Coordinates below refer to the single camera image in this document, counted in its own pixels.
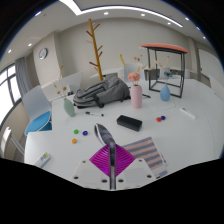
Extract white remote control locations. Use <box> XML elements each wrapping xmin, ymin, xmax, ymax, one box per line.
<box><xmin>33</xmin><ymin>152</ymin><xmax>52</xmax><ymax>169</ymax></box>

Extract grey backpack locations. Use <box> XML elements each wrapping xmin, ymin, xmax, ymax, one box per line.
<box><xmin>72</xmin><ymin>76</ymin><xmax>132</xmax><ymax>109</ymax></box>

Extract ceiling lights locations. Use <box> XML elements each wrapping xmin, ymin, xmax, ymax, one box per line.
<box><xmin>6</xmin><ymin>0</ymin><xmax>208</xmax><ymax>54</ymax></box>

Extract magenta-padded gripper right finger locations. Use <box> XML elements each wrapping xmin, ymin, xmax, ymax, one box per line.
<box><xmin>114</xmin><ymin>144</ymin><xmax>158</xmax><ymax>190</ymax></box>

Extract black marker pen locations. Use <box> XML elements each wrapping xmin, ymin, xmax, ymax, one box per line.
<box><xmin>85</xmin><ymin>111</ymin><xmax>105</xmax><ymax>118</ymax></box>

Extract black-framed stool with orange top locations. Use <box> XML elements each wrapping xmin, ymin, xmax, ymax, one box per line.
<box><xmin>140</xmin><ymin>42</ymin><xmax>190</xmax><ymax>99</ymax></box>

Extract pink vase with flowers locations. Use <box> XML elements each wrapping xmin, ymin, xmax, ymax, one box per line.
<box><xmin>119</xmin><ymin>54</ymin><xmax>144</xmax><ymax>109</ymax></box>

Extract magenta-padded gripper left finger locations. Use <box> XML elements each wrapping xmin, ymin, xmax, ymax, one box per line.
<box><xmin>70</xmin><ymin>143</ymin><xmax>111</xmax><ymax>190</ymax></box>

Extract white rectangular bar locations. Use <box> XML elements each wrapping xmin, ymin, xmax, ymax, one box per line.
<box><xmin>179</xmin><ymin>106</ymin><xmax>197</xmax><ymax>120</ymax></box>

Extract window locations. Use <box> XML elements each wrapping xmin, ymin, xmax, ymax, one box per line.
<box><xmin>0</xmin><ymin>63</ymin><xmax>22</xmax><ymax>131</ymax></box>

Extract white chair with blue cushion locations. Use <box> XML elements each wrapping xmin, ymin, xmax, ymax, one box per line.
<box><xmin>21</xmin><ymin>84</ymin><xmax>53</xmax><ymax>136</ymax></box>

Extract grey striped towel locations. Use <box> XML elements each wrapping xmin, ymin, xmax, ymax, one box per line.
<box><xmin>94</xmin><ymin>122</ymin><xmax>169</xmax><ymax>191</ymax></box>

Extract white wall board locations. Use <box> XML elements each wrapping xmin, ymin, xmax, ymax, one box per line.
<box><xmin>198</xmin><ymin>49</ymin><xmax>224</xmax><ymax>88</ymax></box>

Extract blue vase with flowers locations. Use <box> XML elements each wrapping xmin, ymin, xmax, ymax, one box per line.
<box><xmin>154</xmin><ymin>54</ymin><xmax>174</xmax><ymax>102</ymax></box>

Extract wooden coat rack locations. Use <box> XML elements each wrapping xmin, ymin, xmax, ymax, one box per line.
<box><xmin>85</xmin><ymin>18</ymin><xmax>104</xmax><ymax>82</ymax></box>

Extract black whiteboard eraser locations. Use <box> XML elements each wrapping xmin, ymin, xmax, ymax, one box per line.
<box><xmin>116</xmin><ymin>114</ymin><xmax>143</xmax><ymax>132</ymax></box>

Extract green vase with dried stems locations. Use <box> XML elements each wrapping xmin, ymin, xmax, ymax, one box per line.
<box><xmin>51</xmin><ymin>65</ymin><xmax>77</xmax><ymax>118</ymax></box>

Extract grey curtain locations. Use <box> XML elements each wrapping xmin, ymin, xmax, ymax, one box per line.
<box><xmin>14</xmin><ymin>56</ymin><xmax>33</xmax><ymax>98</ymax></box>

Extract round wall clock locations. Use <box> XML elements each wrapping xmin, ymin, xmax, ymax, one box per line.
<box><xmin>38</xmin><ymin>47</ymin><xmax>49</xmax><ymax>60</ymax></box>

